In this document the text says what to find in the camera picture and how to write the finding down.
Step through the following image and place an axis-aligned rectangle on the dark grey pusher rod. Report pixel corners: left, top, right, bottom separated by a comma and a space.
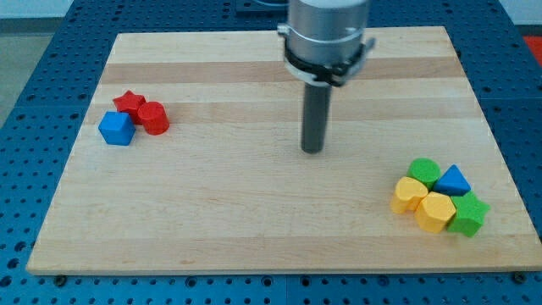
301, 84, 332, 154

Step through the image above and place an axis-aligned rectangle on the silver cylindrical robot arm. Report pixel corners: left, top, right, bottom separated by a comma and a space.
277, 0, 375, 153

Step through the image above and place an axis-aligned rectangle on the wooden board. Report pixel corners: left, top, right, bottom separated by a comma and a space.
26, 26, 541, 276

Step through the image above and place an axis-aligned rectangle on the blue cube block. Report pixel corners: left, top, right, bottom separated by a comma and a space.
98, 111, 136, 146

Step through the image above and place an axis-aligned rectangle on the green cylinder block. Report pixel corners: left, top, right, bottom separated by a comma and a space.
406, 158, 441, 190

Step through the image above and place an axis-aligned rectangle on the yellow heart block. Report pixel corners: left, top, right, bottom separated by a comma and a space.
390, 176, 429, 214

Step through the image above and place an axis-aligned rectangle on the blue triangle block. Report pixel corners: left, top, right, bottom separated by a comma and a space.
432, 164, 471, 197

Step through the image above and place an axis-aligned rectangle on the yellow hexagon block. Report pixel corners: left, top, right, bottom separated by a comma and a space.
414, 191, 456, 233

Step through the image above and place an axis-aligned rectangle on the red cylinder block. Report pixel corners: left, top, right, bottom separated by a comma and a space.
137, 101, 169, 136

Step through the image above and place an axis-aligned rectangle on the red star block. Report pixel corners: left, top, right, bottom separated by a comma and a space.
113, 90, 147, 125

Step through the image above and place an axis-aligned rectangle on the green star block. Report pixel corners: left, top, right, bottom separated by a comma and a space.
447, 191, 490, 237

